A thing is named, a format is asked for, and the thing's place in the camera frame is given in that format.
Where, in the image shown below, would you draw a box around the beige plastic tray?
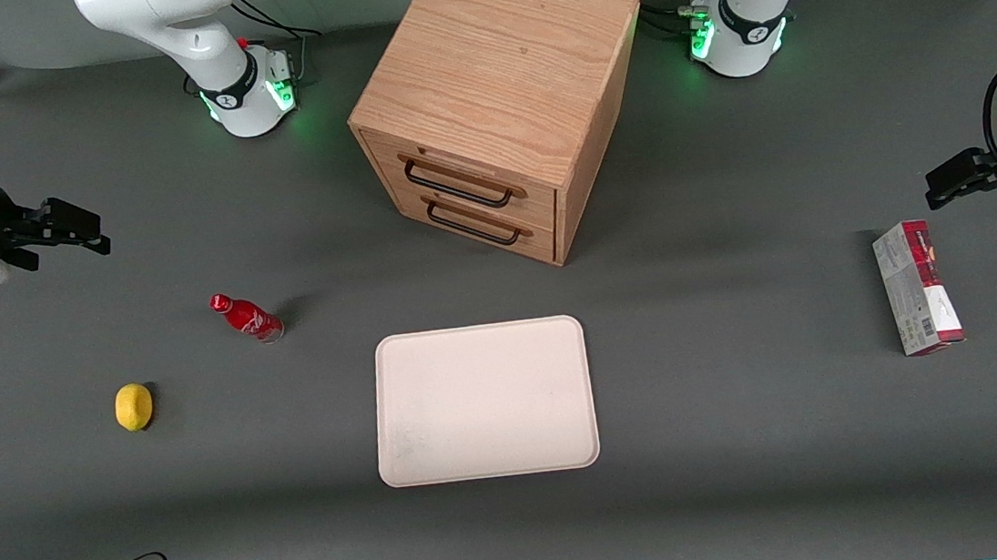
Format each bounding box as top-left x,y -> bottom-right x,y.
366,312 -> 603,490

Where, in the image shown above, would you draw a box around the grey and red carton box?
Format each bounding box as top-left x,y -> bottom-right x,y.
870,216 -> 968,360

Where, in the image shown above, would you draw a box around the wooden drawer with short handle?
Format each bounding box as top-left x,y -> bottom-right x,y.
378,159 -> 564,281

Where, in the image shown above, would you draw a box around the yellow lemon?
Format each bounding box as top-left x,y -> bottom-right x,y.
113,382 -> 156,433

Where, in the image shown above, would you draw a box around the oak wooden drawer cabinet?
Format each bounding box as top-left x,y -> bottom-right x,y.
336,0 -> 666,286

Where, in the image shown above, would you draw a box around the red soda bottle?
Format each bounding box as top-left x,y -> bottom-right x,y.
209,287 -> 287,349

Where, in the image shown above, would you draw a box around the short black metal drawer handle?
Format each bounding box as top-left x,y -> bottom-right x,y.
420,183 -> 536,257

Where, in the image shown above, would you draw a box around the wooden drawer with long handle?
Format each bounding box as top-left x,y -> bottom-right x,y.
359,111 -> 562,249

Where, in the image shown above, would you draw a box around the black right arm base cables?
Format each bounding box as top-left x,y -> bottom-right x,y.
175,0 -> 327,101

